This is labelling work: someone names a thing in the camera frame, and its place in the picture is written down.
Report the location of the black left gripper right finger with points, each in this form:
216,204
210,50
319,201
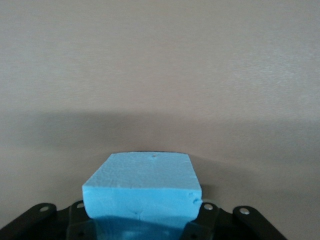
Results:
225,225

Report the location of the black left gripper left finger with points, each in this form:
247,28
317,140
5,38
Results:
37,222

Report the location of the blue foam block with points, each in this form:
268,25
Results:
142,180

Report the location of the brown table cloth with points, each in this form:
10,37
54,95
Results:
160,75

